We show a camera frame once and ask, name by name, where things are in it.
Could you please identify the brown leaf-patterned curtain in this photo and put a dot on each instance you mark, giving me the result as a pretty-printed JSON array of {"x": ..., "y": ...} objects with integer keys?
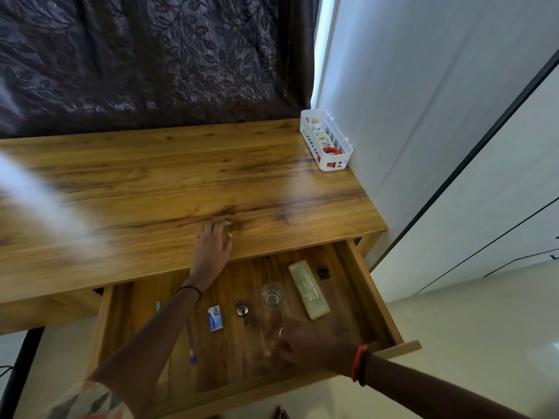
[{"x": 153, "y": 56}]

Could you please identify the pale green plastic case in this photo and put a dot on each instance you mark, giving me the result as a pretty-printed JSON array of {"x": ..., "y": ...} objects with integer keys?
[{"x": 309, "y": 290}]

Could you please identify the black thread wristband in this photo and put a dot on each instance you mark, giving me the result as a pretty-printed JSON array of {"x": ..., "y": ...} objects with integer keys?
[{"x": 190, "y": 288}]

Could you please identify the white and blue eraser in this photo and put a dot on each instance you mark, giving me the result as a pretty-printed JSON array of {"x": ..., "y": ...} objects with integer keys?
[{"x": 215, "y": 318}]

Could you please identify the white plastic slotted basket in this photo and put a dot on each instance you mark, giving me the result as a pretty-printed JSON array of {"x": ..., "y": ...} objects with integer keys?
[{"x": 345, "y": 154}]

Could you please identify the person's right foot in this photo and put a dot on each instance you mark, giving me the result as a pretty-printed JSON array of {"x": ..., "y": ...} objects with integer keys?
[{"x": 281, "y": 413}]

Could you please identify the person's left hand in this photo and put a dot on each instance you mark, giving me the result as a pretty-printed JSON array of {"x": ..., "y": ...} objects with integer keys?
[{"x": 212, "y": 253}]

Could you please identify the small dark metal clip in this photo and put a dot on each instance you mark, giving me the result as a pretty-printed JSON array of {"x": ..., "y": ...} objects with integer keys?
[{"x": 323, "y": 272}]

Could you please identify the person's right hand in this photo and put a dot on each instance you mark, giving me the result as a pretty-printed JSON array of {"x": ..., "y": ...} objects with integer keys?
[{"x": 314, "y": 344}]

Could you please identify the wooden drawer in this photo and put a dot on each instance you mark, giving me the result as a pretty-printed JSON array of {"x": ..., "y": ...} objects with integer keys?
[{"x": 349, "y": 292}]

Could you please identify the small round silver object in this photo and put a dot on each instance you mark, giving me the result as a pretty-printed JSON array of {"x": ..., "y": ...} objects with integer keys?
[{"x": 242, "y": 308}]

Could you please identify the person's left forearm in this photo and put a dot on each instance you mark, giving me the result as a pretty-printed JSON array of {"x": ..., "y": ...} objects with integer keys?
[{"x": 148, "y": 344}]

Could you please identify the clear drinking glass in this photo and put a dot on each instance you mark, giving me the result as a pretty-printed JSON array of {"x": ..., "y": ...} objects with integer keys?
[{"x": 273, "y": 294}]

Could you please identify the white cabinet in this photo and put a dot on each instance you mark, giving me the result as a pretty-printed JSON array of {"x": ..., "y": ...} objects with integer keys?
[{"x": 480, "y": 213}]

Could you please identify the red wristband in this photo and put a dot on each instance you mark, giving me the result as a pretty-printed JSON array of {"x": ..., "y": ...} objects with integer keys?
[{"x": 357, "y": 362}]

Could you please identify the person's right forearm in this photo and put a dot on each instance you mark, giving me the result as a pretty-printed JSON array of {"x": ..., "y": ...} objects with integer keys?
[{"x": 436, "y": 397}]

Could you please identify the blue capped clear pen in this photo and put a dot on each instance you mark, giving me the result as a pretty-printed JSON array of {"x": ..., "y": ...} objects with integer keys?
[{"x": 191, "y": 344}]

